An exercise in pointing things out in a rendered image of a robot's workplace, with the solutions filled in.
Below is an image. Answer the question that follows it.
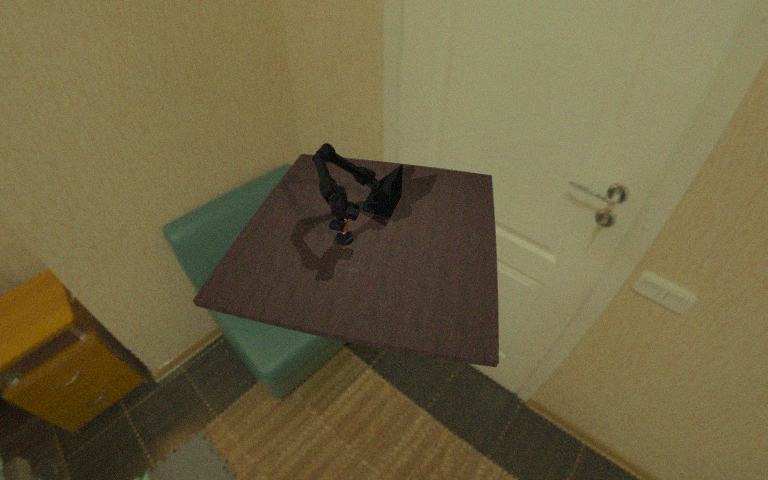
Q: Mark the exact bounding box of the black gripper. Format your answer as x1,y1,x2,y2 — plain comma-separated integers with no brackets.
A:
329,201,354,232

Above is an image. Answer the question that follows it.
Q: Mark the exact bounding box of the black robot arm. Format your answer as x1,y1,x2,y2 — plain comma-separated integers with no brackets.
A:
312,143,383,221

